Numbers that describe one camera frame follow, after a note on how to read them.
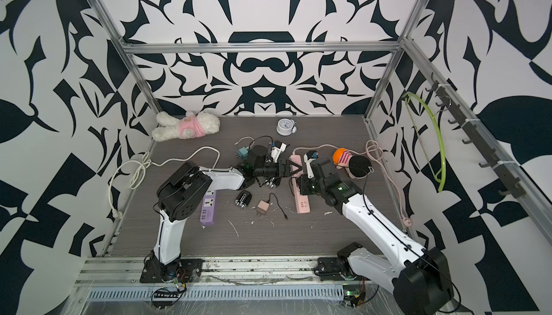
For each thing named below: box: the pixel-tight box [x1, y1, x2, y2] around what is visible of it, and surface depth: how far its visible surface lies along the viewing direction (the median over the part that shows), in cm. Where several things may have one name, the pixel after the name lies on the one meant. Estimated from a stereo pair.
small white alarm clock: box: [276, 117, 299, 136], surface depth 114 cm
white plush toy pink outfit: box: [151, 110, 221, 142], surface depth 107 cm
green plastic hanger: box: [401, 92, 447, 193], surface depth 72 cm
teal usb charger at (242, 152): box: [235, 146, 249, 159], surface depth 104 cm
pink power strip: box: [288, 153, 311, 214], surface depth 84 cm
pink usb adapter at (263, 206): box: [256, 194, 271, 216], surface depth 89 cm
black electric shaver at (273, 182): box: [264, 176, 282, 189], surface depth 95 cm
